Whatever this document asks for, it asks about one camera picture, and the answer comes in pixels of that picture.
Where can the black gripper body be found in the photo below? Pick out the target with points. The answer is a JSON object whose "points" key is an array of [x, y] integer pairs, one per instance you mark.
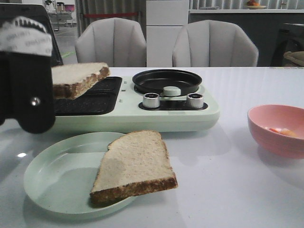
{"points": [[26, 87]]}

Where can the bread slice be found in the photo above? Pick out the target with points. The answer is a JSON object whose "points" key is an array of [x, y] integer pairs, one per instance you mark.
{"points": [[135, 164], [73, 80]]}

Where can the orange shrimp with tail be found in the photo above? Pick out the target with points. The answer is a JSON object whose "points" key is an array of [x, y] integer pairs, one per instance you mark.
{"points": [[276, 130]]}

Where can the pale curled shrimp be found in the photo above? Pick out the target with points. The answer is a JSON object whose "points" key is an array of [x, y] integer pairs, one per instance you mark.
{"points": [[288, 132]]}

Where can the mint green breakfast maker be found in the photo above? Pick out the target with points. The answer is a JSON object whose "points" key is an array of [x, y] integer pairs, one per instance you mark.
{"points": [[113, 105]]}

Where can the left grey upholstered chair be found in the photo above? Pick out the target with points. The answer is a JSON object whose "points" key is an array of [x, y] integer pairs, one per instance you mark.
{"points": [[116, 41]]}

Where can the grey upholstered chair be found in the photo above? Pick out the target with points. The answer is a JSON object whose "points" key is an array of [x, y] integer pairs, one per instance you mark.
{"points": [[116, 41], [212, 43]]}

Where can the black round frying pan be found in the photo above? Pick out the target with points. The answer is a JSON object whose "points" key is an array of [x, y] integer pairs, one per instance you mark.
{"points": [[153, 81]]}

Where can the left silver control knob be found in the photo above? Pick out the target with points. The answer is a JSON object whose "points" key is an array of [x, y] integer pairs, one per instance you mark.
{"points": [[151, 100]]}

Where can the silver control knob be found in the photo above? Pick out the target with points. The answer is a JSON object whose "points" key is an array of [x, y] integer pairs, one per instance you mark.
{"points": [[195, 100], [151, 100]]}

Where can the mint green round plate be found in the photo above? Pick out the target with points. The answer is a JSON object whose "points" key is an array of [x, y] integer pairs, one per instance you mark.
{"points": [[61, 177]]}

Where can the white cabinet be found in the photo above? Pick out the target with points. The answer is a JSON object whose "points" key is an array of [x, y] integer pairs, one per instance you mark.
{"points": [[164, 20]]}

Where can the right silver control knob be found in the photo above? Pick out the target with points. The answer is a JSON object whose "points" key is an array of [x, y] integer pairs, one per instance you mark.
{"points": [[195, 100]]}

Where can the right grey upholstered chair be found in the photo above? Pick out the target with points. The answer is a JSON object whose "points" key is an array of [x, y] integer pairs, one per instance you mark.
{"points": [[212, 43]]}

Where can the fruit plate on counter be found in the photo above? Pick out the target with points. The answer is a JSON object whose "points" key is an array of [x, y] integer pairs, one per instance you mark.
{"points": [[254, 5]]}

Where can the dark grey counter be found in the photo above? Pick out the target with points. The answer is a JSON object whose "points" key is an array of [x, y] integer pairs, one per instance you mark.
{"points": [[274, 32]]}

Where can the pink bowl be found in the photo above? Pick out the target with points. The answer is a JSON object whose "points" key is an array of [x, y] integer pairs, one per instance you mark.
{"points": [[262, 117]]}

